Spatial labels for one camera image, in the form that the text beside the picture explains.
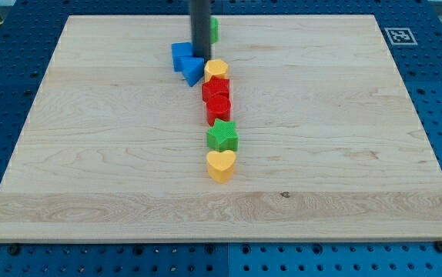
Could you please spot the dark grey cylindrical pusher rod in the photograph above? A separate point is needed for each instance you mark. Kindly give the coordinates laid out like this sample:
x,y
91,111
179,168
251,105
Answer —
x,y
199,12

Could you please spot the blue triangle block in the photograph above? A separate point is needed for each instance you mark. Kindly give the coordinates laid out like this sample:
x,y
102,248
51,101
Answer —
x,y
192,69

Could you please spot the yellow hexagon block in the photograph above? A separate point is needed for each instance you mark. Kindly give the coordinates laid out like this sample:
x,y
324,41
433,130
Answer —
x,y
216,68

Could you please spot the blue cube block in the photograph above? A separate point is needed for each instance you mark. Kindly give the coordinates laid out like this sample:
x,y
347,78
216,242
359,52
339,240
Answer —
x,y
180,50

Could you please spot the green block behind rod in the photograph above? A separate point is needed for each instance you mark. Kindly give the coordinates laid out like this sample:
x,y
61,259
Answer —
x,y
214,30

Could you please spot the red star block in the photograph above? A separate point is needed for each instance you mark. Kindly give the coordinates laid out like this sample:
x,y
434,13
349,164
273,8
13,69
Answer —
x,y
215,86

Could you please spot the red cylinder block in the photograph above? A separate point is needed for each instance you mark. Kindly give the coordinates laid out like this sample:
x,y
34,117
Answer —
x,y
218,107

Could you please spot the green star block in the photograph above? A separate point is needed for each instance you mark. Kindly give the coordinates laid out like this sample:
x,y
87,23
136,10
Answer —
x,y
222,136

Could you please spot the yellow heart block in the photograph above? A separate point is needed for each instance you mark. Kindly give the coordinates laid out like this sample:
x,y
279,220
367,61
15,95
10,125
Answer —
x,y
221,165

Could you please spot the light wooden board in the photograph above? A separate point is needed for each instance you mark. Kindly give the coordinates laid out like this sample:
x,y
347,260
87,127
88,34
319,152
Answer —
x,y
330,146

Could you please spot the white fiducial marker tag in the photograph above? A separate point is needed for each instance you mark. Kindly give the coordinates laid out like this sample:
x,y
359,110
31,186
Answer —
x,y
400,36

